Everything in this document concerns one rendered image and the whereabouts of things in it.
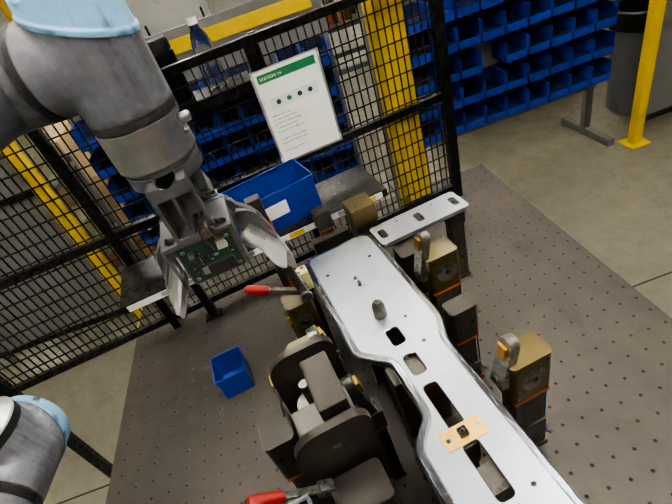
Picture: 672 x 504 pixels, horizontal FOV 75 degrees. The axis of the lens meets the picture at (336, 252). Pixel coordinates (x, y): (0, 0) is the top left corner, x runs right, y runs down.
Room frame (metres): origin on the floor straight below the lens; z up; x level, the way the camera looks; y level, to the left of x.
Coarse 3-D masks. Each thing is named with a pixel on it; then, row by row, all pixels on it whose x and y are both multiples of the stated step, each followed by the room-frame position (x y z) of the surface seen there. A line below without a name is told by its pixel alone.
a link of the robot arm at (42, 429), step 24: (0, 408) 0.46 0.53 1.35; (24, 408) 0.48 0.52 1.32; (48, 408) 0.49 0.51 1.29; (0, 432) 0.43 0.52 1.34; (24, 432) 0.44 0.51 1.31; (48, 432) 0.46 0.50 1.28; (0, 456) 0.41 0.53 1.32; (24, 456) 0.41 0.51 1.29; (48, 456) 0.43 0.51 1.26; (0, 480) 0.38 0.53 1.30; (24, 480) 0.38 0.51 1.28; (48, 480) 0.40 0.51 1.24
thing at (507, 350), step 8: (504, 336) 0.47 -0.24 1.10; (512, 336) 0.47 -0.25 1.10; (496, 344) 0.48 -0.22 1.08; (504, 344) 0.47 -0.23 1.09; (512, 344) 0.46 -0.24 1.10; (496, 352) 0.47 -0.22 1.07; (504, 352) 0.45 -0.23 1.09; (512, 352) 0.45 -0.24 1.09; (496, 360) 0.47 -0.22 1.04; (504, 360) 0.45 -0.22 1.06; (512, 360) 0.45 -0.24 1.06; (496, 368) 0.47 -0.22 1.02; (504, 368) 0.45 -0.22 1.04; (496, 376) 0.46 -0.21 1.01; (504, 376) 0.45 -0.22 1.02; (496, 384) 0.46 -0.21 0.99; (504, 384) 0.45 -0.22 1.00
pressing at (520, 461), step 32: (320, 256) 1.02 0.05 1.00; (352, 256) 0.97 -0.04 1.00; (384, 256) 0.92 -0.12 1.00; (320, 288) 0.88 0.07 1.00; (352, 288) 0.84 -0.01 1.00; (384, 288) 0.80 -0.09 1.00; (416, 288) 0.77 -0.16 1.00; (352, 320) 0.73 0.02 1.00; (384, 320) 0.70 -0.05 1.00; (416, 320) 0.67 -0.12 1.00; (352, 352) 0.64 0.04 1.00; (384, 352) 0.61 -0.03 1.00; (416, 352) 0.58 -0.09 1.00; (448, 352) 0.56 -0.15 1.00; (416, 384) 0.51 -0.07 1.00; (448, 384) 0.49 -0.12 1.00; (480, 384) 0.47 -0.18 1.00; (480, 416) 0.40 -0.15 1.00; (512, 416) 0.39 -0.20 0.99; (416, 448) 0.39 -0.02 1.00; (512, 448) 0.33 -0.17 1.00; (448, 480) 0.32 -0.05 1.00; (480, 480) 0.30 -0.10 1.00; (512, 480) 0.29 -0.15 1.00; (544, 480) 0.27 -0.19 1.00
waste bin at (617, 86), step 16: (624, 0) 3.06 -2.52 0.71; (640, 0) 3.04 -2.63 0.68; (624, 16) 2.79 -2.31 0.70; (640, 16) 2.70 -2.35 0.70; (624, 32) 2.78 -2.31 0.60; (640, 32) 2.69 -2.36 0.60; (624, 48) 2.78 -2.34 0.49; (640, 48) 2.70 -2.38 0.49; (624, 64) 2.77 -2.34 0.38; (608, 80) 2.93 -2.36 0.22; (624, 80) 2.76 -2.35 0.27; (608, 96) 2.91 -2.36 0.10; (624, 96) 2.76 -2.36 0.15; (624, 112) 2.75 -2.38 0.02
